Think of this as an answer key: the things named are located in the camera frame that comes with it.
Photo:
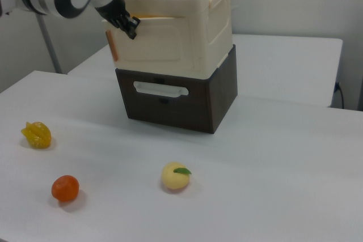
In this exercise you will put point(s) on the black Franka gripper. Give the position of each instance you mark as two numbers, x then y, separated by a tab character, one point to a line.
113	12

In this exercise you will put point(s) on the cream cabinet door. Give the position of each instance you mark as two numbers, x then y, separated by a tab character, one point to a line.
153	43

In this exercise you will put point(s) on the cream plastic cabinet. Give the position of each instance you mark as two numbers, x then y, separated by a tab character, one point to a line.
175	1

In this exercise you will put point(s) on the grey metal stand pole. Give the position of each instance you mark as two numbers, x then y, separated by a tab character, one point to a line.
49	46

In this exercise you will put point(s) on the dark brown drawer box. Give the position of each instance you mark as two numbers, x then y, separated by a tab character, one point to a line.
198	103

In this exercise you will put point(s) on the yellow toy starfruit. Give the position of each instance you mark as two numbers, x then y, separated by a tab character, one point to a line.
37	135

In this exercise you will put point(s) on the yellow toy apple with leaf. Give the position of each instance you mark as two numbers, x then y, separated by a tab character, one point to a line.
175	179

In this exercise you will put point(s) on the orange toy mandarin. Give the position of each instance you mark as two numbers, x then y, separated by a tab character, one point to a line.
65	188

